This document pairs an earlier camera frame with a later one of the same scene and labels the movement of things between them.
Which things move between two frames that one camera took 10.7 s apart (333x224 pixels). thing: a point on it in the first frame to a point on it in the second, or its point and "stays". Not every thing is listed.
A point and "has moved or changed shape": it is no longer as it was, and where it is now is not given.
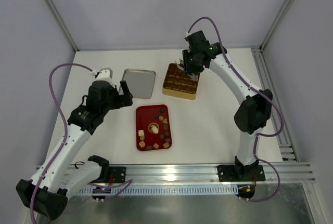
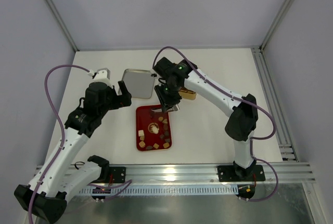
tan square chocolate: (142, 144) stays
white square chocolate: (141, 132) stays
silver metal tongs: (181, 65) has moved or changed shape
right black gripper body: (189, 67) to (166, 102)
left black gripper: (120, 99) stays
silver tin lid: (141, 83) stays
